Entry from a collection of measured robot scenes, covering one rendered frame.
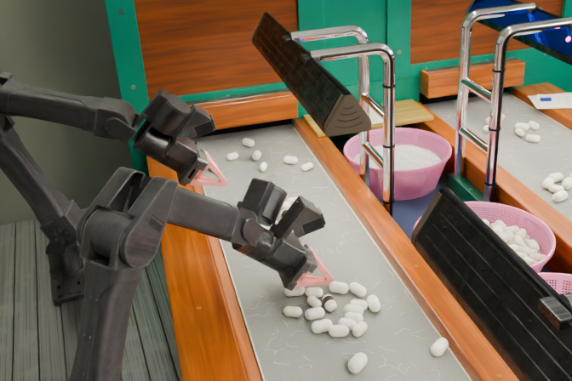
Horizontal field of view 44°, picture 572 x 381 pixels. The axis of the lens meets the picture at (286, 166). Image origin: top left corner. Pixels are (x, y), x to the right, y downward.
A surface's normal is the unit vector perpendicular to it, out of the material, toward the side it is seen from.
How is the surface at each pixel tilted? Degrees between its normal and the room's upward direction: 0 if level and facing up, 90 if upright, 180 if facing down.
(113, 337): 89
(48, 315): 0
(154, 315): 0
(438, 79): 90
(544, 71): 90
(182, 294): 0
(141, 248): 90
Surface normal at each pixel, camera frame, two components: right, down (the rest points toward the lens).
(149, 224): 0.84, 0.19
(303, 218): 0.24, 0.40
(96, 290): -0.52, -0.03
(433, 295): -0.06, -0.90
